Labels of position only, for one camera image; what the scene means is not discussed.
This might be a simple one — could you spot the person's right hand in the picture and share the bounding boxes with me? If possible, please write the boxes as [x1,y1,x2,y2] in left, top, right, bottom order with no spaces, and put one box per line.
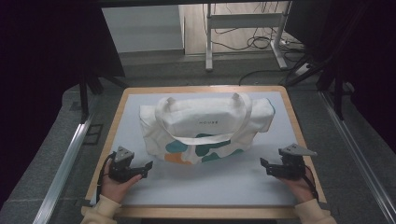
[277,165,318,205]

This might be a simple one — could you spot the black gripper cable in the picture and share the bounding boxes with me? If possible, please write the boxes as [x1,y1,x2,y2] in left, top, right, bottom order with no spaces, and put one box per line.
[303,163,320,202]
[95,151,117,203]

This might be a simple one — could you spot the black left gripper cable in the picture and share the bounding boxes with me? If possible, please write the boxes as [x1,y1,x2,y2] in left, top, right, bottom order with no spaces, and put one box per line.
[95,151,117,203]

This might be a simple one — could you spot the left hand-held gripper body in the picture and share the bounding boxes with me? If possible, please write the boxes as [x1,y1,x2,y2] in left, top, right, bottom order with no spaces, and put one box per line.
[107,146,147,184]

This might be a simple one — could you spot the white power strip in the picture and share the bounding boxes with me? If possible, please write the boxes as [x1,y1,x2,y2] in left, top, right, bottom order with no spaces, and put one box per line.
[294,62,313,77]

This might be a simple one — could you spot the black floor cables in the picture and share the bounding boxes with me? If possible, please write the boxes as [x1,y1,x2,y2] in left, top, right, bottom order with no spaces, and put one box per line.
[212,1,307,87]

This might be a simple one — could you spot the dark curtain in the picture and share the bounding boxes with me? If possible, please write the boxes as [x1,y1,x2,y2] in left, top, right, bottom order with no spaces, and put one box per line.
[284,0,396,154]
[0,0,126,210]

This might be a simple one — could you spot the white canvas tote bag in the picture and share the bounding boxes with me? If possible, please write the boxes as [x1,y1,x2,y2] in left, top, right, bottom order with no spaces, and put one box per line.
[138,91,276,166]

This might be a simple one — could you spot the aluminium rail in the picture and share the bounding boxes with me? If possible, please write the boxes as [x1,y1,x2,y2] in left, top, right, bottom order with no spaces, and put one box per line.
[319,90,396,224]
[32,120,95,224]

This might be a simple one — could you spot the white metal desk frame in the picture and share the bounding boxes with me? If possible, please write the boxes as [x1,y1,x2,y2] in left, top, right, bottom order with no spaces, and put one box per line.
[205,1,293,73]

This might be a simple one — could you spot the black stand legs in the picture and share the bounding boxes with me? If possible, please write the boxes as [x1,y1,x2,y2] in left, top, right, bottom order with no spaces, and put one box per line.
[78,69,129,124]
[284,54,354,121]

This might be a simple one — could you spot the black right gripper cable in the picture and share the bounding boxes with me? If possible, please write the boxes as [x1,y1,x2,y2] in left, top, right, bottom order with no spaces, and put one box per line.
[303,163,320,202]

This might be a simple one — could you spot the person's left hand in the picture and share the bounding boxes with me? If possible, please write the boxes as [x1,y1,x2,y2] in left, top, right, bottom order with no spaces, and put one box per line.
[100,160,144,205]

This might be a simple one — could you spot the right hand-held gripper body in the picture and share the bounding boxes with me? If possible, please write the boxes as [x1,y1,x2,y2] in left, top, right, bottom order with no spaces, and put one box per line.
[268,143,318,181]

